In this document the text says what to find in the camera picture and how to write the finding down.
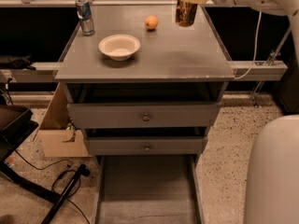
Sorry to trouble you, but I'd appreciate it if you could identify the metal rail frame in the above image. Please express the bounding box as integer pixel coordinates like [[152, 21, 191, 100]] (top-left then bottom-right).
[[0, 0, 299, 83]]

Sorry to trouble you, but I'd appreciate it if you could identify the grey drawer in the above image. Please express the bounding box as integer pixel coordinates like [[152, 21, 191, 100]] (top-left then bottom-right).
[[84, 137, 207, 155], [67, 103, 221, 129], [92, 155, 206, 224]]

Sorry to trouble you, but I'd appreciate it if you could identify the black cable on floor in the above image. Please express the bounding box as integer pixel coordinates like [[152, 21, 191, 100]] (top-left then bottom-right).
[[14, 148, 92, 224]]

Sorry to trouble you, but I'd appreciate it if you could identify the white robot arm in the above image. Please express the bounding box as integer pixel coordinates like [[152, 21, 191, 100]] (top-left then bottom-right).
[[180, 0, 299, 224]]

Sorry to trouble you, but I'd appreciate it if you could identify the cardboard box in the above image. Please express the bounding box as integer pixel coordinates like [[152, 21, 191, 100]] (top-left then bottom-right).
[[37, 85, 89, 158]]

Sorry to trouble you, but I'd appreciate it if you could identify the white cable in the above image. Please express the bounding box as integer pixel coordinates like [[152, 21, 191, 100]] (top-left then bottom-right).
[[233, 10, 263, 80]]

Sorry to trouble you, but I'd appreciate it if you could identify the white paper bowl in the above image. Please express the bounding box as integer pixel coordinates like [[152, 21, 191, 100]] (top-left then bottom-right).
[[98, 35, 140, 62]]

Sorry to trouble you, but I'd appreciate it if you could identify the black bag on rail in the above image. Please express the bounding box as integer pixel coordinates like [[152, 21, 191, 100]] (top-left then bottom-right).
[[0, 55, 35, 70]]

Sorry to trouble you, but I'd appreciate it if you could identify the black chair base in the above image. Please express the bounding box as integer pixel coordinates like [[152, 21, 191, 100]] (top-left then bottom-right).
[[0, 105, 92, 224]]

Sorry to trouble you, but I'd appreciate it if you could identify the grey bottom drawer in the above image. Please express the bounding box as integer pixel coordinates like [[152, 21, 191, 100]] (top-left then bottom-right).
[[92, 155, 206, 224]]

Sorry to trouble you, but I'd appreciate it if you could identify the blue silver energy drink can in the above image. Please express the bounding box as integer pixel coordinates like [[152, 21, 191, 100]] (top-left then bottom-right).
[[76, 0, 94, 35]]

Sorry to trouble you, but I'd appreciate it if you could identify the grey top drawer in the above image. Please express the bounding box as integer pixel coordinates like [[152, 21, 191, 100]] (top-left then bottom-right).
[[67, 103, 221, 129]]

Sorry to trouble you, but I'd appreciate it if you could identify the grey middle drawer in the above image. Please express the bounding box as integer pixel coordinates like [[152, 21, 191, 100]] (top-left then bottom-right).
[[84, 137, 207, 155]]

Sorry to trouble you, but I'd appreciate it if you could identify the orange soda can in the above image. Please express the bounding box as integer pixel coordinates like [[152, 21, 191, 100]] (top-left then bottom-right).
[[176, 0, 197, 27]]

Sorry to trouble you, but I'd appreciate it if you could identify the grey drawer cabinet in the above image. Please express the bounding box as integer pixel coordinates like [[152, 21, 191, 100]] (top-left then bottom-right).
[[56, 5, 233, 155]]

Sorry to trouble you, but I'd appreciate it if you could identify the orange fruit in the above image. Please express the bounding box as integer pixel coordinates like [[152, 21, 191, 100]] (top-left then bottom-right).
[[145, 15, 158, 31]]

